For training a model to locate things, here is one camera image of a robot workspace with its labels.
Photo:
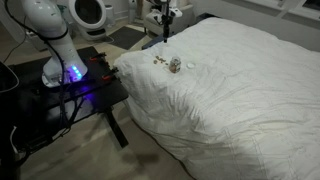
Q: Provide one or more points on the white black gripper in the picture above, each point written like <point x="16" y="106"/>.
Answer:
<point x="173" y="14"/>

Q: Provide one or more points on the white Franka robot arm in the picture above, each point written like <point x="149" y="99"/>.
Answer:
<point x="50" y="16"/>

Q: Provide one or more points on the dark blue mattress base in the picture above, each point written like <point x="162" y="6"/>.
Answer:
<point x="155" y="41"/>

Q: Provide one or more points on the elongated brown nut cluster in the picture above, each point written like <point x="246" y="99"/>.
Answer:
<point x="160" y="59"/>

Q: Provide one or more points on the white armchair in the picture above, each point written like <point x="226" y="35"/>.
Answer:
<point x="186" y="16"/>

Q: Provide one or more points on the small crumpled grey object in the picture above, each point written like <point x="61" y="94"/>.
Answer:
<point x="174" y="65"/>

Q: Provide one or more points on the dark floor mat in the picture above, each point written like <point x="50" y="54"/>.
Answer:
<point x="126" y="36"/>

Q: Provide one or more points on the tall white appliance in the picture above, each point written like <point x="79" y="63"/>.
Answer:
<point x="132" y="10"/>

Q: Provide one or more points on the white round jar lid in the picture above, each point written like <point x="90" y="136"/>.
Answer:
<point x="190" y="66"/>

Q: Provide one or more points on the small white bin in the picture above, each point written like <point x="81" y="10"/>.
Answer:
<point x="110" y="15"/>

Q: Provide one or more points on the red black clamp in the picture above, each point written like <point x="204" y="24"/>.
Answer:
<point x="97" y="57"/>
<point x="108" y="76"/>

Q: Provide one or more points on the round white appliance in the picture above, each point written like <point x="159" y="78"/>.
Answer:
<point x="87" y="15"/>

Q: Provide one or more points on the black robot table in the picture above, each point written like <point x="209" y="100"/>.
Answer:
<point x="110" y="93"/>

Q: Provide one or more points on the white bed duvet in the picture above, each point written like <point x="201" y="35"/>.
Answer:
<point x="233" y="100"/>

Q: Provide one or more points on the black rounded object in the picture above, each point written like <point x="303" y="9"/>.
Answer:
<point x="6" y="80"/>

